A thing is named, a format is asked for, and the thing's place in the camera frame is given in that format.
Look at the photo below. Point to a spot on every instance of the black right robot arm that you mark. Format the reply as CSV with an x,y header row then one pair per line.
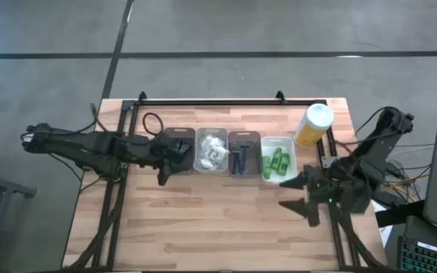
x,y
381,148

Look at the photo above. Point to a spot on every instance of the cotton swab plastic bag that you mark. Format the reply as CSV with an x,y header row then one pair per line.
x,y
208,164
212,141
216,153

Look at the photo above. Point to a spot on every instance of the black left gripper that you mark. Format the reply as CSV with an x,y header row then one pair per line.
x,y
165,151

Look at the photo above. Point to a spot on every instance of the clear plastic bin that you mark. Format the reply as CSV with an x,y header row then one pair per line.
x,y
197,151

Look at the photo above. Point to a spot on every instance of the grey metal corner bracket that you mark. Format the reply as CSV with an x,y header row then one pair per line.
x,y
327,162

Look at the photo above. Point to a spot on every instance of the black power adapter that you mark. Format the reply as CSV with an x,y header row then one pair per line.
x,y
395,170

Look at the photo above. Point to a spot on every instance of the black power brick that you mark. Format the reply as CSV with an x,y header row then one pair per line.
x,y
387,199

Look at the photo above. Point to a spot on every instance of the small green bottle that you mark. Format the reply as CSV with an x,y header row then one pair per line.
x,y
267,167
277,158
284,164

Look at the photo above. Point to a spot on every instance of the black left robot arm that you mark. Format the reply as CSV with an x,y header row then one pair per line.
x,y
89,146

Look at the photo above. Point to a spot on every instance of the white paper sheet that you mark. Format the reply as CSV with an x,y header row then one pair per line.
x,y
384,231

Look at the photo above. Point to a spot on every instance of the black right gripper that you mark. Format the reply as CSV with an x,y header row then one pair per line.
x,y
340,186

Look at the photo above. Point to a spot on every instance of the white plastic bin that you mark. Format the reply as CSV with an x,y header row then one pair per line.
x,y
292,146

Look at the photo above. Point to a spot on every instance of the black aluminium table frame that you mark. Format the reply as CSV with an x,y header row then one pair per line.
x,y
222,102

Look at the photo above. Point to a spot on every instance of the smoke grey plastic bin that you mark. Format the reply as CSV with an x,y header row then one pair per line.
x,y
254,159
186,163

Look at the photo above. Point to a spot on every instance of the white yellow wipes canister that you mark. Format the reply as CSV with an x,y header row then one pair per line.
x,y
311,127

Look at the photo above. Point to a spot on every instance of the backlit keyboard laptop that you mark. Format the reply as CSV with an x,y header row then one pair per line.
x,y
427,258

